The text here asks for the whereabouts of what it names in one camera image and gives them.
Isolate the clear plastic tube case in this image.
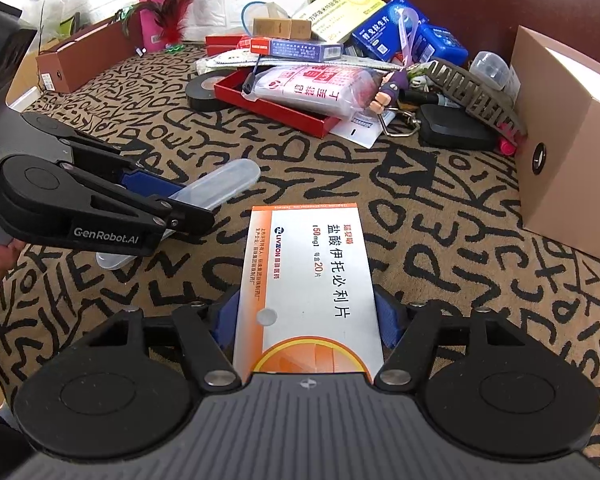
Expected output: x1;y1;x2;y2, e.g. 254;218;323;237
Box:
73;158;261;270

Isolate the orange white medicine box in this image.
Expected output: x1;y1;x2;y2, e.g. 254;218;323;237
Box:
233;203;384;380

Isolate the brown long box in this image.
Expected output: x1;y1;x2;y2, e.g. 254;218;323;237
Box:
36;18;143;93

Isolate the black tape roll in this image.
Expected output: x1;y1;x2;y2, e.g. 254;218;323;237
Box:
185;70;235;113

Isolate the red tray lid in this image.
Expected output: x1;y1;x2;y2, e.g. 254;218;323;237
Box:
214;68;340;139

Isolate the letter patterned tablecloth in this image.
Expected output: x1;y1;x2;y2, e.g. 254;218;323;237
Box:
0;48;600;466

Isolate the red feather toy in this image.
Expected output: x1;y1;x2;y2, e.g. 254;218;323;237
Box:
114;0;194;47

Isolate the pink water bottle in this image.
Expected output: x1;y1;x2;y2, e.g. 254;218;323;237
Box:
140;0;164;52

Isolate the red white plastic packet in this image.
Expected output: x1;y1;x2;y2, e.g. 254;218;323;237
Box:
244;64;382;120

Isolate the red blue toothpaste box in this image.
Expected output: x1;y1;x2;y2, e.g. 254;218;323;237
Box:
250;37;343;63

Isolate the tan rectangular box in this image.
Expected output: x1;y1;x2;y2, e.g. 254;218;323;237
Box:
252;18;312;40

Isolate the yellow medicine box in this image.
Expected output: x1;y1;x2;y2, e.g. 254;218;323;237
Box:
292;0;385;42

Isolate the black flat pouch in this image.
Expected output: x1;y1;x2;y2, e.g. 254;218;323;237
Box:
416;104;496;151

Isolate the blue medicine box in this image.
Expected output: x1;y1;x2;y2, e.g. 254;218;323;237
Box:
412;24;468;66
351;0;429;62

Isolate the grey hair claw clip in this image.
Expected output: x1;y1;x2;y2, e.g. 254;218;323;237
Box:
425;58;527;145

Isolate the pink cardboard box white inside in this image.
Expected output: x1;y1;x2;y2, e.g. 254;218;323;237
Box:
512;27;600;258

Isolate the clear plastic cup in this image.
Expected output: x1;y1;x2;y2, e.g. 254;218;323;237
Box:
469;51;519;91

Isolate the purple figure keychain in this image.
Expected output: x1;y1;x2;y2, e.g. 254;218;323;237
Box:
368;68;410;115

